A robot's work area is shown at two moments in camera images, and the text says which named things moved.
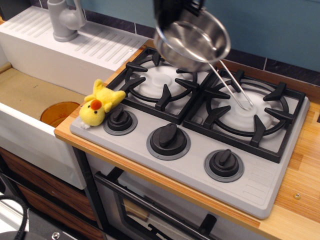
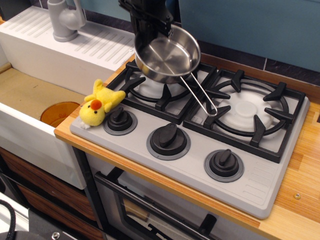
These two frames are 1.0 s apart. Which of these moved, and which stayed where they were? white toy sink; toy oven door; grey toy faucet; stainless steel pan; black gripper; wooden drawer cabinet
Moved: black gripper; stainless steel pan
Stayed: toy oven door; grey toy faucet; white toy sink; wooden drawer cabinet
